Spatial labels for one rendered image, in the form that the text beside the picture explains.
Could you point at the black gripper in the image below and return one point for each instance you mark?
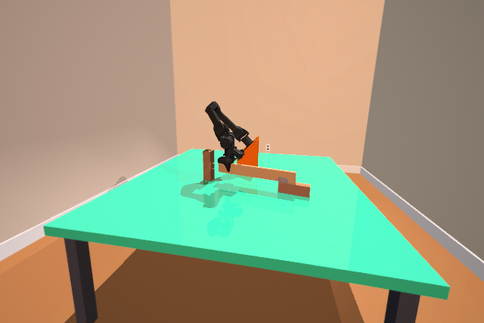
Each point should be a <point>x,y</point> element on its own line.
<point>228,159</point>

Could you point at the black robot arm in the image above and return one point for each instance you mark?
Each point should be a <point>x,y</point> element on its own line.
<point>222,131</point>

